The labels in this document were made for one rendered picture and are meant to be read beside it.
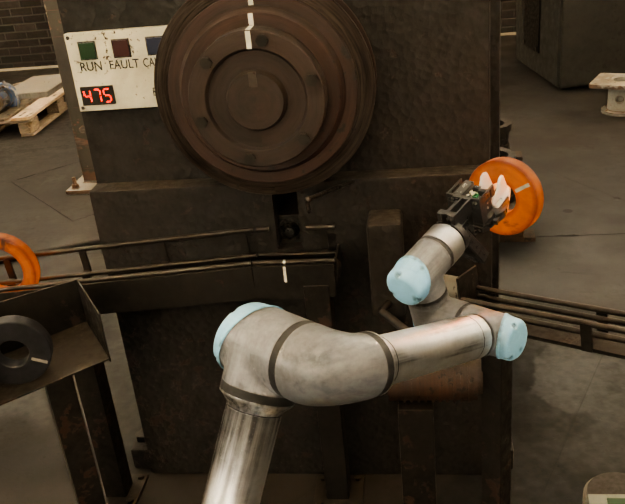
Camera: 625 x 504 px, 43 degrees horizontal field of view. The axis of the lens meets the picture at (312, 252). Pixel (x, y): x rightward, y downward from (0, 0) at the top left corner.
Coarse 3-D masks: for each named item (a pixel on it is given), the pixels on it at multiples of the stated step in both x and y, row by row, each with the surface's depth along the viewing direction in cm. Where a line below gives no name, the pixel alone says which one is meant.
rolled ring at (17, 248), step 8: (0, 240) 195; (8, 240) 195; (16, 240) 197; (0, 248) 196; (8, 248) 196; (16, 248) 195; (24, 248) 197; (16, 256) 196; (24, 256) 196; (32, 256) 198; (24, 264) 197; (32, 264) 197; (24, 272) 198; (32, 272) 198; (24, 280) 199; (32, 280) 199
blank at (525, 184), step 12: (480, 168) 158; (492, 168) 157; (504, 168) 155; (516, 168) 153; (528, 168) 154; (492, 180) 158; (516, 180) 154; (528, 180) 153; (516, 192) 155; (528, 192) 153; (540, 192) 154; (516, 204) 156; (528, 204) 154; (540, 204) 154; (516, 216) 157; (528, 216) 155; (492, 228) 162; (504, 228) 160; (516, 228) 158
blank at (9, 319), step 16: (0, 320) 165; (16, 320) 165; (32, 320) 168; (0, 336) 165; (16, 336) 166; (32, 336) 166; (48, 336) 169; (0, 352) 170; (32, 352) 168; (48, 352) 169; (0, 368) 168; (16, 368) 169; (32, 368) 170
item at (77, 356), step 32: (64, 288) 185; (64, 320) 188; (96, 320) 175; (64, 352) 180; (96, 352) 177; (0, 384) 173; (32, 384) 170; (64, 384) 179; (64, 416) 182; (64, 448) 184; (96, 480) 191
